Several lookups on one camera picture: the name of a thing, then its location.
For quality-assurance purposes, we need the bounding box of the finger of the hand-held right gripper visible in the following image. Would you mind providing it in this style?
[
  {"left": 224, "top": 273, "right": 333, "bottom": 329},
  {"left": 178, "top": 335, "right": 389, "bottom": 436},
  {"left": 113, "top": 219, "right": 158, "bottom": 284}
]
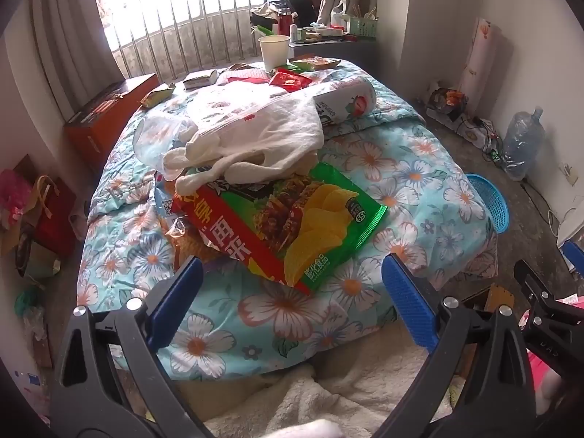
[
  {"left": 563, "top": 241, "right": 584, "bottom": 279},
  {"left": 514, "top": 259, "right": 560, "bottom": 324}
]

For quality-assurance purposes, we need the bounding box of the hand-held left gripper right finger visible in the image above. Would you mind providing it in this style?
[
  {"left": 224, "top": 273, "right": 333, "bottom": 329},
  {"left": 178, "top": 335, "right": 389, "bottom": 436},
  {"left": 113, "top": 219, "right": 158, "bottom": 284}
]
[{"left": 382, "top": 252, "right": 537, "bottom": 438}]

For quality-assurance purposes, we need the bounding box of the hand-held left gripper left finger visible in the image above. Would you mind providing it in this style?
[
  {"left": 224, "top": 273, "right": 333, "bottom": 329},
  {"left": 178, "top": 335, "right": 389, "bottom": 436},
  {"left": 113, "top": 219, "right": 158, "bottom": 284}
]
[{"left": 48, "top": 255, "right": 215, "bottom": 438}]

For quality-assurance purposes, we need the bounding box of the blue and purple chip bag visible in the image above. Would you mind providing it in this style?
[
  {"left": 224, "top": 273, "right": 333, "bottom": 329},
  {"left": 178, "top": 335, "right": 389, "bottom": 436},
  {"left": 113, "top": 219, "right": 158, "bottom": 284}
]
[{"left": 155, "top": 182, "right": 220, "bottom": 279}]

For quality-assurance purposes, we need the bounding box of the blue plastic basket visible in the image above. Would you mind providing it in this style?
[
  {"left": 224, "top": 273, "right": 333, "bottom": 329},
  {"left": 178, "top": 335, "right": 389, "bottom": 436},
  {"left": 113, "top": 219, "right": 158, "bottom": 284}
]
[{"left": 465, "top": 173, "right": 511, "bottom": 234}]

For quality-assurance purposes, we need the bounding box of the green potato chip bag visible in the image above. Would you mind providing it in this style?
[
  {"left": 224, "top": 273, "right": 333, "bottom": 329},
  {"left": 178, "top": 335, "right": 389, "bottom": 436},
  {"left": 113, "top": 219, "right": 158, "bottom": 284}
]
[{"left": 171, "top": 162, "right": 388, "bottom": 297}]

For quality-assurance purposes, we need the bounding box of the white cotton glove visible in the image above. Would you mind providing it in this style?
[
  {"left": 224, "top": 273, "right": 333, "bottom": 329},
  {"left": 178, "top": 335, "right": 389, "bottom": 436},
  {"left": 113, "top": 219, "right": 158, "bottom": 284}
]
[{"left": 162, "top": 96, "right": 326, "bottom": 197}]

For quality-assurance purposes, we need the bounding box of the red snack packet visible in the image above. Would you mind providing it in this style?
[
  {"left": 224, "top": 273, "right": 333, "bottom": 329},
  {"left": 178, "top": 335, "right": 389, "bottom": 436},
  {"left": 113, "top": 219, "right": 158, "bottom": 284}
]
[{"left": 268, "top": 68, "right": 313, "bottom": 94}]

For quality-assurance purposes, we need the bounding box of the white water dispenser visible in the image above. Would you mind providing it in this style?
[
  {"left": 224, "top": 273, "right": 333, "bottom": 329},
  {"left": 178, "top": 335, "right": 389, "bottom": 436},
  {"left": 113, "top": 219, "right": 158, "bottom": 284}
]
[{"left": 557, "top": 210, "right": 584, "bottom": 249}]

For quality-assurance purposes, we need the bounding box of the brown cardboard piece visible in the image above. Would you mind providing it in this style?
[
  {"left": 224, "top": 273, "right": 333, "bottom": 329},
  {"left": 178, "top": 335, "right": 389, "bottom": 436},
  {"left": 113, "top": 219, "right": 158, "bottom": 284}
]
[{"left": 461, "top": 283, "right": 516, "bottom": 315}]

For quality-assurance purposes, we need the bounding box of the cream fleece blanket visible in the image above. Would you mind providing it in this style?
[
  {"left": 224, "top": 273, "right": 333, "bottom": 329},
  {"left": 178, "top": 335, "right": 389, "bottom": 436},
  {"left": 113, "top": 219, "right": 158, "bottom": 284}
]
[{"left": 173, "top": 342, "right": 457, "bottom": 438}]

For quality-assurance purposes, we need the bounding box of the empty clear water jug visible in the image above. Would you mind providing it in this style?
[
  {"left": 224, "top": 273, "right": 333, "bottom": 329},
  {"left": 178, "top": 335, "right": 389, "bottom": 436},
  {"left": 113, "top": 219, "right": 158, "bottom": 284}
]
[{"left": 502, "top": 107, "right": 546, "bottom": 181}]

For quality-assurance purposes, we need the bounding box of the floral light blue blanket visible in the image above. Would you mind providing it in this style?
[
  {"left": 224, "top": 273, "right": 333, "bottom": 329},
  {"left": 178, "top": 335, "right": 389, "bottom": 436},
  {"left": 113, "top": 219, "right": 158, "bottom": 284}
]
[{"left": 75, "top": 57, "right": 500, "bottom": 381}]

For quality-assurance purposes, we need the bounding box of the red gift bag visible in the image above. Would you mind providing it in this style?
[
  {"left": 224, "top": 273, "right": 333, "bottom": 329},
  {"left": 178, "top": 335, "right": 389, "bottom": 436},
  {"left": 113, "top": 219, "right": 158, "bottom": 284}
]
[{"left": 30, "top": 176, "right": 78, "bottom": 256}]

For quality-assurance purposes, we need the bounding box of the olive paper bag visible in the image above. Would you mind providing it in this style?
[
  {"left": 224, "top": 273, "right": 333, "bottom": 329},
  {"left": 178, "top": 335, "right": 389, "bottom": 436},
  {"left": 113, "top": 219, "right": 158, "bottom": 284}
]
[{"left": 14, "top": 233, "right": 60, "bottom": 281}]

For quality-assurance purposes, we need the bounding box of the green plastic bag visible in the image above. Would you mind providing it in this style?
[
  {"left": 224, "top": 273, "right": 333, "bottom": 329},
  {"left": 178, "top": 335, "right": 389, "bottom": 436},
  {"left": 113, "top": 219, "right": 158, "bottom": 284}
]
[{"left": 16, "top": 285, "right": 44, "bottom": 315}]

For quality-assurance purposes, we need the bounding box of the clear plastic bag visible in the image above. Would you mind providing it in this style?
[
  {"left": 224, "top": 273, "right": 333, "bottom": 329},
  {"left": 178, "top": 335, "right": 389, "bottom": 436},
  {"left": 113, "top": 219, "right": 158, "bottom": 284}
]
[{"left": 134, "top": 112, "right": 197, "bottom": 178}]

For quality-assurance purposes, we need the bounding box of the flat white box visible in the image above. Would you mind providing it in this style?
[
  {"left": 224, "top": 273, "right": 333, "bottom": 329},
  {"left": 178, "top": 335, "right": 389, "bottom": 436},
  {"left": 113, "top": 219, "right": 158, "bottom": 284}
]
[{"left": 426, "top": 105, "right": 503, "bottom": 147}]

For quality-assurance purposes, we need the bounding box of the pink gift bag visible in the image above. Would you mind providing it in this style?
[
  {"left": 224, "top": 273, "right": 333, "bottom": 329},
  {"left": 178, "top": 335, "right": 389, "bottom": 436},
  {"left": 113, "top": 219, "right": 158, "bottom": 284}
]
[{"left": 0, "top": 169, "right": 32, "bottom": 229}]

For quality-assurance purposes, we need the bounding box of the orange cardboard box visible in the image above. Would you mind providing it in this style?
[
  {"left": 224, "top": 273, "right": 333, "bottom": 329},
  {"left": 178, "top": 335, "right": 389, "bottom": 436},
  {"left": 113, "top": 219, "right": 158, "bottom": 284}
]
[{"left": 64, "top": 73, "right": 172, "bottom": 165}]

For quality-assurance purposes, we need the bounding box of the dark snack bags pile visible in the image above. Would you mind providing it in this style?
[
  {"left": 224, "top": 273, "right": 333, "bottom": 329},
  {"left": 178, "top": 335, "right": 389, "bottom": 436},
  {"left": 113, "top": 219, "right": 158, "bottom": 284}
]
[{"left": 429, "top": 86, "right": 466, "bottom": 119}]

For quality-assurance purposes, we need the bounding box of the white red print plastic bag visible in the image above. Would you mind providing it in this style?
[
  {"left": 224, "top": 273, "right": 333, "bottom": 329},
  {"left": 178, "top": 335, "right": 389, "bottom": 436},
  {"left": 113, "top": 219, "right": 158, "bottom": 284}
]
[{"left": 187, "top": 84, "right": 297, "bottom": 124}]

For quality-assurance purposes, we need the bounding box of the gold green snack wrapper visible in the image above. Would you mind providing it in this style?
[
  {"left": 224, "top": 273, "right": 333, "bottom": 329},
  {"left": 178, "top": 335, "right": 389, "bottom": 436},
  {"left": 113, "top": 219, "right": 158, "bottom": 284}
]
[{"left": 141, "top": 83, "right": 176, "bottom": 109}]

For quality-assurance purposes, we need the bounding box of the white strawberry print can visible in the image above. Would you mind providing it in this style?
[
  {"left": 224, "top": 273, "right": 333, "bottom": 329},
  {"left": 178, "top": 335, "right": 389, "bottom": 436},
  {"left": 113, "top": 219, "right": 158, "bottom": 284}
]
[{"left": 314, "top": 77, "right": 377, "bottom": 125}]

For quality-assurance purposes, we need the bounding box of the small beige snack box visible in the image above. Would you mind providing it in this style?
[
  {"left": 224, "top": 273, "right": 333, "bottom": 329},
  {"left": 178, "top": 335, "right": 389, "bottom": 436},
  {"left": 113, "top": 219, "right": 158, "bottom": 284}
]
[{"left": 182, "top": 69, "right": 219, "bottom": 89}]

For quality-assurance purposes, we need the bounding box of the rolled floral pink mat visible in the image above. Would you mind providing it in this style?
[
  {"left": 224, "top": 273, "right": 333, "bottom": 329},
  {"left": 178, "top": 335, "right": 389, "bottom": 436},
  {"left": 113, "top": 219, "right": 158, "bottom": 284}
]
[{"left": 458, "top": 18, "right": 500, "bottom": 101}]

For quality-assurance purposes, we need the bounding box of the orange noodle snack wrapper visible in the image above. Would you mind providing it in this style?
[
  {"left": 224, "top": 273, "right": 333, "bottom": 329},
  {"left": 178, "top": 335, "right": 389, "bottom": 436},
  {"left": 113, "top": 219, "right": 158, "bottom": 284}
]
[{"left": 296, "top": 56, "right": 342, "bottom": 71}]

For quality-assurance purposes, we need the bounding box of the grey cabinet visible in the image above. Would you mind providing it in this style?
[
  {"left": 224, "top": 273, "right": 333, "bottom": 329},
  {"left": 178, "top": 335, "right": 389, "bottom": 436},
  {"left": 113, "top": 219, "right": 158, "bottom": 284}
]
[{"left": 287, "top": 36, "right": 379, "bottom": 74}]

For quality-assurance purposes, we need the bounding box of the white paper cup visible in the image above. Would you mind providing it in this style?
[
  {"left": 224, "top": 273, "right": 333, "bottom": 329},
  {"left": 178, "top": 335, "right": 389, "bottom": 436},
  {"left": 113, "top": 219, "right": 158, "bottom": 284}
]
[{"left": 258, "top": 35, "right": 291, "bottom": 72}]

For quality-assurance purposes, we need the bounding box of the metal window railing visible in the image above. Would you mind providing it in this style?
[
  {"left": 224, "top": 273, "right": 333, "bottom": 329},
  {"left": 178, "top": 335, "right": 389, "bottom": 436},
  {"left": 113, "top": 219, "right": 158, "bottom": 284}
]
[{"left": 109, "top": 0, "right": 274, "bottom": 83}]

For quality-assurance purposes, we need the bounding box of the green plastic storage basket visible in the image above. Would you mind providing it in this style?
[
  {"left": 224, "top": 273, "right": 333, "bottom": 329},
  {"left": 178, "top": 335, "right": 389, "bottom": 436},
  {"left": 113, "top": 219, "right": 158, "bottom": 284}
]
[{"left": 347, "top": 16, "right": 379, "bottom": 39}]

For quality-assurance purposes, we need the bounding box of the red thermos bottle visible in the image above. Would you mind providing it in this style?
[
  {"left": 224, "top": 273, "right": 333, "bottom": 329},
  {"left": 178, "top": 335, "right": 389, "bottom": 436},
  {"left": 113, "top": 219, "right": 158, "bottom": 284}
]
[{"left": 276, "top": 7, "right": 295, "bottom": 37}]

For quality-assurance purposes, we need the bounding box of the black bag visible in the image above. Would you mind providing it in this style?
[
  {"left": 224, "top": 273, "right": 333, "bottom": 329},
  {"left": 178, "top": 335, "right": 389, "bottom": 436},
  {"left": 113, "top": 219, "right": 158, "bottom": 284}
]
[{"left": 265, "top": 0, "right": 315, "bottom": 19}]

